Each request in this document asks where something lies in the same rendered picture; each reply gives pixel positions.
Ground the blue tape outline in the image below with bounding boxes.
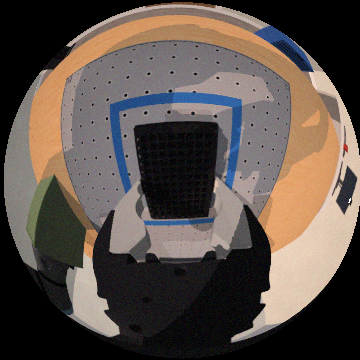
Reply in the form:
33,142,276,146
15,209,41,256
110,92,242,225

